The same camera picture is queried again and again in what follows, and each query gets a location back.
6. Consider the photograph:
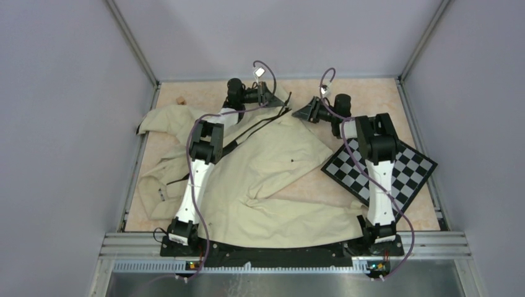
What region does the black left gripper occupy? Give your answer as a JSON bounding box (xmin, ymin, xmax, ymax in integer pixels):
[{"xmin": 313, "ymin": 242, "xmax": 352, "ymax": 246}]
[{"xmin": 238, "ymin": 82, "xmax": 283, "ymax": 108}]

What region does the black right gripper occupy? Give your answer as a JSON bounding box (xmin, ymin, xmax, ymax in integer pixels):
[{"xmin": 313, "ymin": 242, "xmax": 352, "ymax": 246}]
[{"xmin": 292, "ymin": 97, "xmax": 337, "ymax": 124}]

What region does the beige zip jacket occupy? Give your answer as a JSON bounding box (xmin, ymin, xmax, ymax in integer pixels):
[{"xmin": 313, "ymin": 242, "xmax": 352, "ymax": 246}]
[{"xmin": 137, "ymin": 105, "xmax": 362, "ymax": 248}]

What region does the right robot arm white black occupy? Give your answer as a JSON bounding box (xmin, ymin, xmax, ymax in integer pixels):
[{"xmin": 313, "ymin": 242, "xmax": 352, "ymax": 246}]
[{"xmin": 292, "ymin": 93, "xmax": 399, "ymax": 255}]

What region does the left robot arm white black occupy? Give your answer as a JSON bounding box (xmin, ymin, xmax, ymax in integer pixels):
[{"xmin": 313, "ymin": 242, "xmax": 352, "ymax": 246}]
[{"xmin": 167, "ymin": 78, "xmax": 286, "ymax": 256}]

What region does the black white checkerboard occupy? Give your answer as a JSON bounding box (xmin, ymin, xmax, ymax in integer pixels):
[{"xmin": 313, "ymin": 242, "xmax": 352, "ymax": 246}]
[{"xmin": 320, "ymin": 133, "xmax": 438, "ymax": 224}]

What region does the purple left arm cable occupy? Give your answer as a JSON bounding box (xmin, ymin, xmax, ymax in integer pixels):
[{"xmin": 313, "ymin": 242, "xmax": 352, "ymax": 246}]
[{"xmin": 176, "ymin": 60, "xmax": 277, "ymax": 283}]

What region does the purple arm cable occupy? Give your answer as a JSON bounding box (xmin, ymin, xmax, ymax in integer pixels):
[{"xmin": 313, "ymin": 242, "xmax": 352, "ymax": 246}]
[
  {"xmin": 176, "ymin": 60, "xmax": 277, "ymax": 283},
  {"xmin": 319, "ymin": 67, "xmax": 416, "ymax": 282}
]

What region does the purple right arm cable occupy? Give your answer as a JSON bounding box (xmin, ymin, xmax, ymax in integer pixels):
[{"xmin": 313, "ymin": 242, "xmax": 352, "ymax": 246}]
[{"xmin": 319, "ymin": 67, "xmax": 416, "ymax": 282}]

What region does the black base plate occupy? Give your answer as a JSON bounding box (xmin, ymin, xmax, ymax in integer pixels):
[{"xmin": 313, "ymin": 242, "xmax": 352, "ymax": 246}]
[{"xmin": 160, "ymin": 236, "xmax": 405, "ymax": 268}]

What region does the aluminium frame rail front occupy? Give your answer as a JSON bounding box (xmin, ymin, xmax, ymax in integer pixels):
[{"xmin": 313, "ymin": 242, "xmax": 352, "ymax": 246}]
[{"xmin": 99, "ymin": 231, "xmax": 472, "ymax": 275}]

